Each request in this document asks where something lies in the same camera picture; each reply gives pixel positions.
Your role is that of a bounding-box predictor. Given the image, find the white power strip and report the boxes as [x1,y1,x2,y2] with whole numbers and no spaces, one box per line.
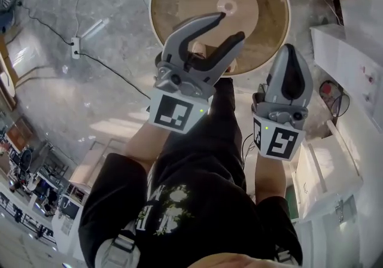
[71,36,81,60]

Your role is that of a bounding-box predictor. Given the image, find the low white table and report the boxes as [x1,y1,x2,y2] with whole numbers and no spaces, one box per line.
[69,139,128,194]

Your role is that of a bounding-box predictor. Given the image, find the person's black trousers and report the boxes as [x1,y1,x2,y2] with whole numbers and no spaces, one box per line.
[155,77,248,193]

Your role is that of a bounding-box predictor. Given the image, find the white cabinet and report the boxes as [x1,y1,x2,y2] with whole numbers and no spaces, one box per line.
[309,23,383,132]

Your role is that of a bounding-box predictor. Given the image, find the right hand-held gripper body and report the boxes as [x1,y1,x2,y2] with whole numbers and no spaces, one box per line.
[251,83,309,162]

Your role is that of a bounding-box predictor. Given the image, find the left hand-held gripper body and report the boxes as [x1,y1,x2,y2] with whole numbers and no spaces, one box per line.
[148,51,217,135]

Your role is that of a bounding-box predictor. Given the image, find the green panel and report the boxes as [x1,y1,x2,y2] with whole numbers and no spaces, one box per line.
[284,185,300,222]

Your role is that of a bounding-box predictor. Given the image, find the wooden furniture piece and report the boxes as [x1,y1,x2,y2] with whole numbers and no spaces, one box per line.
[0,32,19,109]

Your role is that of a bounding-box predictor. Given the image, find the small round translucent container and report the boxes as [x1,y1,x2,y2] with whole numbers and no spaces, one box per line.
[216,0,238,17]

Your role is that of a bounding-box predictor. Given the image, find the white power cable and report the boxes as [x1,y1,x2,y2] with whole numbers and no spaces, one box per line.
[58,0,84,39]

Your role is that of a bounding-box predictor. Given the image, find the cluttered metal shelving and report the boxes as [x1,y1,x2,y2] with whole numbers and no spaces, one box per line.
[0,111,90,246]

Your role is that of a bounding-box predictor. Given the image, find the white box with metal latch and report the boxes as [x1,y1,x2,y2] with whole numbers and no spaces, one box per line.
[290,119,364,221]

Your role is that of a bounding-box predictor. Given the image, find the thin white cable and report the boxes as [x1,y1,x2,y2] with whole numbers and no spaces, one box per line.
[315,0,345,26]

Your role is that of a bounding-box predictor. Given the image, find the black power cable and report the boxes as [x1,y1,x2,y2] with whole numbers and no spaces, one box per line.
[16,2,152,102]

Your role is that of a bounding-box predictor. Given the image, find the person's black printed t-shirt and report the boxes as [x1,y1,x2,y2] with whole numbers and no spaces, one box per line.
[78,152,303,268]

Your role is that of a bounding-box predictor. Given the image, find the person's right forearm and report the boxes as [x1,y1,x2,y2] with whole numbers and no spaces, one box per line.
[253,149,290,202]

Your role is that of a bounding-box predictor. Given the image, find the red and black cable bundle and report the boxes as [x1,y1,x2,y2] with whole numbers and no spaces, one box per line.
[318,79,351,118]

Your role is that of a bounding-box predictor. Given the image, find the grey chest harness strap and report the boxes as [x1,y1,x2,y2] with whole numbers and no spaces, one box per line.
[98,233,142,268]

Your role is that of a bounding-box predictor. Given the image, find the person's left forearm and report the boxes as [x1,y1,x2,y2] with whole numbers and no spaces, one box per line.
[122,119,180,163]

